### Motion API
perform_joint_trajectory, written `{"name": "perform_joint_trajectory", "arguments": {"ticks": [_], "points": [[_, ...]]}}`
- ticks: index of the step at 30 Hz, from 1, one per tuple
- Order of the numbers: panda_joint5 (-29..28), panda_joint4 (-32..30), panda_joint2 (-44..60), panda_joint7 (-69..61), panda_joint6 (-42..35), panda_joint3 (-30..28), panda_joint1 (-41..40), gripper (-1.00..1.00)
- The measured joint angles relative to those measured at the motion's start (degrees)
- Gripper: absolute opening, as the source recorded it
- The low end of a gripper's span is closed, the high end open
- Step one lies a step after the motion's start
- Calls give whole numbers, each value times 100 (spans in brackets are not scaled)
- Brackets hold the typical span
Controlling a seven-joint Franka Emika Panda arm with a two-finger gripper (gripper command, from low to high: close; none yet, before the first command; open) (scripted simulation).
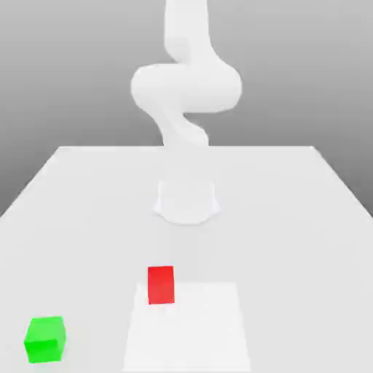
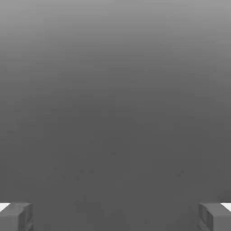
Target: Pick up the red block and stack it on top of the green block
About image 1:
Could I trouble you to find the small red cube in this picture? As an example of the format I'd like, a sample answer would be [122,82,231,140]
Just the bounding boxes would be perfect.
[147,265,176,306]

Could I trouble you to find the small green cube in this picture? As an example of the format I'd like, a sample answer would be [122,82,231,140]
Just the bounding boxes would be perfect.
[23,315,67,364]

